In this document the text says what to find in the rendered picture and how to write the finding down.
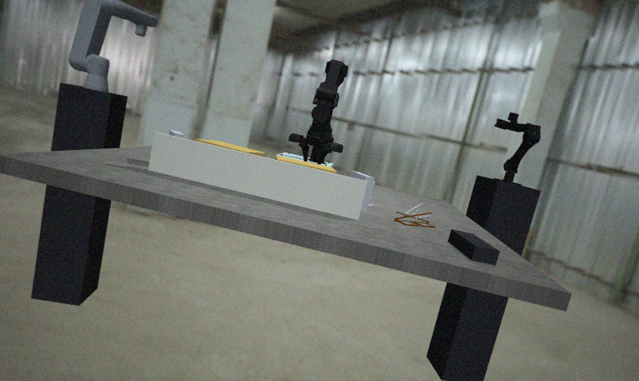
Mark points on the yellow rectangular block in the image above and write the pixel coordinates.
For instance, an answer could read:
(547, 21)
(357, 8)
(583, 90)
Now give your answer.
(232, 147)

